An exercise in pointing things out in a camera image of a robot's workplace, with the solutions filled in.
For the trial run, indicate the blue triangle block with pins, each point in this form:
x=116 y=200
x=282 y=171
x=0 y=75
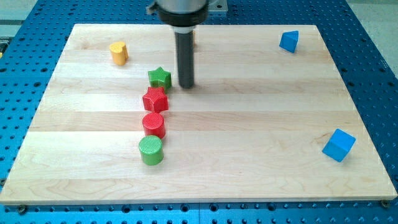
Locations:
x=289 y=41

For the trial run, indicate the red star block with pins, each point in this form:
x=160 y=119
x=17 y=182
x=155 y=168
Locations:
x=155 y=100

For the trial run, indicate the red cylinder block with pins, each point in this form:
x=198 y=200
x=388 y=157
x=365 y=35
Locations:
x=154 y=125

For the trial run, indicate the green star block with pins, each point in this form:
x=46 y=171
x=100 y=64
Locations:
x=160 y=78

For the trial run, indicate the green cylinder block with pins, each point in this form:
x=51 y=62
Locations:
x=150 y=148

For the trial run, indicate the light wooden board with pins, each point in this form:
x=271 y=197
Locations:
x=251 y=129

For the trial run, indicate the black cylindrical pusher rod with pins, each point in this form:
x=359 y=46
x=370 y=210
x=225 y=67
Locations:
x=185 y=60

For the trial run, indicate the yellow heart block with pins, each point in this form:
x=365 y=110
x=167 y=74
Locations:
x=119 y=53

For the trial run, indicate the blue cube block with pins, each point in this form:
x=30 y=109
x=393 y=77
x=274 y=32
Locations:
x=339 y=145

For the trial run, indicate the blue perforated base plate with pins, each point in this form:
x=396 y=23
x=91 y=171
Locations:
x=34 y=51

